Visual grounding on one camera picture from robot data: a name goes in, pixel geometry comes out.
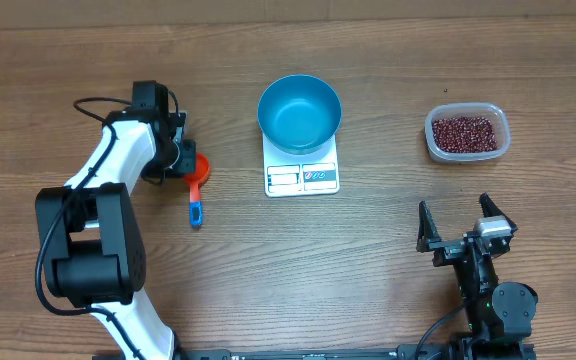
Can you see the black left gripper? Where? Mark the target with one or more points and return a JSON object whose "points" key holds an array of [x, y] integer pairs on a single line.
{"points": [[188, 161]]}

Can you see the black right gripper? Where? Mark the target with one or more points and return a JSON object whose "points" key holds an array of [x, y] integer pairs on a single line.
{"points": [[446, 249]]}

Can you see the orange scoop with blue handle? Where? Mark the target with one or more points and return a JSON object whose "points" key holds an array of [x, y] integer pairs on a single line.
{"points": [[195, 181]]}

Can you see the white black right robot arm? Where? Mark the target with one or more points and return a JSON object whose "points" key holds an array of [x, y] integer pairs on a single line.
{"points": [[499, 313]]}

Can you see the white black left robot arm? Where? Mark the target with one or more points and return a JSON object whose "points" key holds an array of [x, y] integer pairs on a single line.
{"points": [[92, 259]]}

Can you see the white digital kitchen scale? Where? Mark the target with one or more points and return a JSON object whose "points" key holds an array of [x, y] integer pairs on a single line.
{"points": [[291, 175]]}

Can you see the teal blue plastic bowl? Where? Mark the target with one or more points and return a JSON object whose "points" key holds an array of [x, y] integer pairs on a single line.
{"points": [[299, 113]]}

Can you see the red adzuki beans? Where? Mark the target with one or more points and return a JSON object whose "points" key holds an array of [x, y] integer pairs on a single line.
{"points": [[464, 135]]}

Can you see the clear plastic food container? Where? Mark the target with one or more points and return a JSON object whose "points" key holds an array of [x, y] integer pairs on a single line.
{"points": [[473, 109]]}

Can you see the cardboard back panel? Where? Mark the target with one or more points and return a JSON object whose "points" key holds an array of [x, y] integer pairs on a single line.
{"points": [[41, 14]]}

